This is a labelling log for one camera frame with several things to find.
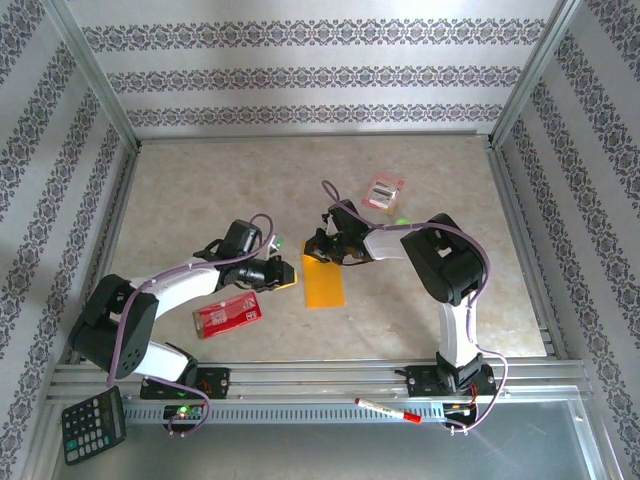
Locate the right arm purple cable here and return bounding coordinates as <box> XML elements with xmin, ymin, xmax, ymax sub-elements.
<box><xmin>320</xmin><ymin>179</ymin><xmax>510</xmax><ymax>435</ymax></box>

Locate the aluminium frame post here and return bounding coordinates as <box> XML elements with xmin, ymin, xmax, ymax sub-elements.
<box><xmin>42</xmin><ymin>0</ymin><xmax>142</xmax><ymax>151</ymax></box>
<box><xmin>488</xmin><ymin>0</ymin><xmax>585</xmax><ymax>149</ymax></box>

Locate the thin aluminium frame rail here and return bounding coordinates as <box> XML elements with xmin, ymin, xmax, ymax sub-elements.
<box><xmin>135</xmin><ymin>128</ymin><xmax>494</xmax><ymax>145</ymax></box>

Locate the red battery blister pack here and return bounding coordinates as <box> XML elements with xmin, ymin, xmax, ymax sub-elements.
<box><xmin>360</xmin><ymin>171</ymin><xmax>407</xmax><ymax>216</ymax></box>

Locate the wide aluminium mounting rail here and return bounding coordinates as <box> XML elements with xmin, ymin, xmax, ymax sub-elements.
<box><xmin>47</xmin><ymin>358</ymin><xmax>595</xmax><ymax>402</ymax></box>

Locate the small circuit board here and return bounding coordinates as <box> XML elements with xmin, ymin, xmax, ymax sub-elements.
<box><xmin>163</xmin><ymin>403</ymin><xmax>206</xmax><ymax>426</ymax></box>
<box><xmin>442</xmin><ymin>402</ymin><xmax>479</xmax><ymax>426</ymax></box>

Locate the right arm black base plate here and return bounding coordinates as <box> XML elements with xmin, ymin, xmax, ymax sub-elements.
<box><xmin>405</xmin><ymin>364</ymin><xmax>497</xmax><ymax>399</ymax></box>

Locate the grey slotted cable duct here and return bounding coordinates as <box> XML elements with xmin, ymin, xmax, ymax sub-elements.
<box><xmin>122</xmin><ymin>402</ymin><xmax>446</xmax><ymax>426</ymax></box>

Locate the aluminium side frame rail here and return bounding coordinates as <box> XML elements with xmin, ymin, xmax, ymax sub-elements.
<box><xmin>67</xmin><ymin>142</ymin><xmax>144</xmax><ymax>365</ymax></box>
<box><xmin>485</xmin><ymin>142</ymin><xmax>570</xmax><ymax>361</ymax></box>

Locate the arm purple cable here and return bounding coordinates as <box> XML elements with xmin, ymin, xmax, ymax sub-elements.
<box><xmin>105</xmin><ymin>213</ymin><xmax>276</xmax><ymax>439</ymax></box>
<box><xmin>320</xmin><ymin>179</ymin><xmax>510</xmax><ymax>435</ymax></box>

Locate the red capped marker pen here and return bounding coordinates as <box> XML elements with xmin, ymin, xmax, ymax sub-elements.
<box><xmin>354</xmin><ymin>397</ymin><xmax>423</xmax><ymax>425</ymax></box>

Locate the orange paper sheet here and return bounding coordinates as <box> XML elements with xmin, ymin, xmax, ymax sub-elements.
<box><xmin>301</xmin><ymin>239</ymin><xmax>347</xmax><ymax>311</ymax></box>

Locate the grey metal tray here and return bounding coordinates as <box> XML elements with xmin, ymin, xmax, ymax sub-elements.
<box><xmin>49</xmin><ymin>399</ymin><xmax>614</xmax><ymax>480</ymax></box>

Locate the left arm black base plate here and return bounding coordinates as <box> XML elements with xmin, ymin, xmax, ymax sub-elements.
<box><xmin>139</xmin><ymin>367</ymin><xmax>232</xmax><ymax>401</ymax></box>

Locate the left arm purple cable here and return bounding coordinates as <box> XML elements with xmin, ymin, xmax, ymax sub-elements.
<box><xmin>105</xmin><ymin>213</ymin><xmax>276</xmax><ymax>439</ymax></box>

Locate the black calculator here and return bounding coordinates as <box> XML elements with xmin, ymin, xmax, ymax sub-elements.
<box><xmin>60</xmin><ymin>385</ymin><xmax>128</xmax><ymax>466</ymax></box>

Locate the red cardboard box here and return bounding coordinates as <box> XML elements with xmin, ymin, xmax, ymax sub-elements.
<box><xmin>192</xmin><ymin>291</ymin><xmax>264</xmax><ymax>341</ymax></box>

